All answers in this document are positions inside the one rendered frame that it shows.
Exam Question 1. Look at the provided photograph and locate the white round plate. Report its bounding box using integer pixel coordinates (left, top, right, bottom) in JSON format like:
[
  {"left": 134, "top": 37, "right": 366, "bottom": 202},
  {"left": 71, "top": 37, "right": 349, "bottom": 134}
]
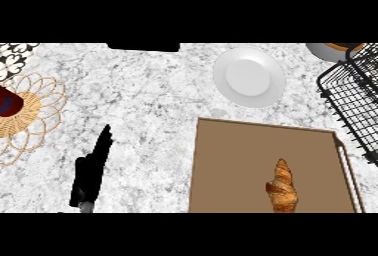
[{"left": 211, "top": 46, "right": 288, "bottom": 109}]

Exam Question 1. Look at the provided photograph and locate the brown wooden tray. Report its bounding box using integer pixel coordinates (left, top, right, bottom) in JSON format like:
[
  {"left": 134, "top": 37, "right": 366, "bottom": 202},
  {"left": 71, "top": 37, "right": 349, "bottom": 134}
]
[{"left": 188, "top": 116, "right": 366, "bottom": 214}]

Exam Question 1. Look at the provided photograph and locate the black and white patterned cloth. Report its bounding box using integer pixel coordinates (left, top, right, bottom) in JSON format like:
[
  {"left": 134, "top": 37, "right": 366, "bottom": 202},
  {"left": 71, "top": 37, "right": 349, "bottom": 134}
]
[{"left": 0, "top": 43, "right": 41, "bottom": 83}]

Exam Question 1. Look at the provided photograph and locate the black wire tiered basket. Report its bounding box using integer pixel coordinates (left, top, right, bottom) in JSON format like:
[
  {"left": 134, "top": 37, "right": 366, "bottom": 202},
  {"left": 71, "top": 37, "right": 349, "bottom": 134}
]
[{"left": 315, "top": 43, "right": 378, "bottom": 164}]

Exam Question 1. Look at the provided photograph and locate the woven wicker flower placemat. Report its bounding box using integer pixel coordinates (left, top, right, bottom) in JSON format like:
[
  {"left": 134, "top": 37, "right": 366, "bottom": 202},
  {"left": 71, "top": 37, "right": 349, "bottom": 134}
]
[{"left": 0, "top": 72, "right": 68, "bottom": 168}]

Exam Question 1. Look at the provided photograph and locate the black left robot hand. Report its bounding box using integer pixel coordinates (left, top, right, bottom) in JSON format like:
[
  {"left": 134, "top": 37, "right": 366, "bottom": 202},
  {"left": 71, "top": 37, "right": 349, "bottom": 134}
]
[{"left": 68, "top": 124, "right": 115, "bottom": 208}]

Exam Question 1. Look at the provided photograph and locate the golden brown croissant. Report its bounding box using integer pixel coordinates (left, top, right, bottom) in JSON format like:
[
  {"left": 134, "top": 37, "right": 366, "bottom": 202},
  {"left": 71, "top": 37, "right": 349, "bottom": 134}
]
[{"left": 264, "top": 157, "right": 300, "bottom": 214}]

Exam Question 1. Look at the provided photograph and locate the dark red round object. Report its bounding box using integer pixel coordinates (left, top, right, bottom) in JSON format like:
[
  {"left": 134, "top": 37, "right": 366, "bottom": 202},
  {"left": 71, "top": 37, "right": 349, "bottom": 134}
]
[{"left": 0, "top": 86, "right": 25, "bottom": 118}]

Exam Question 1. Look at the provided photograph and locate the black flat appliance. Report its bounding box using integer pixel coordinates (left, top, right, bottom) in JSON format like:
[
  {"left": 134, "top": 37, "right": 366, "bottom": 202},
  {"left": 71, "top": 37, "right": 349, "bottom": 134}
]
[{"left": 106, "top": 43, "right": 182, "bottom": 53}]

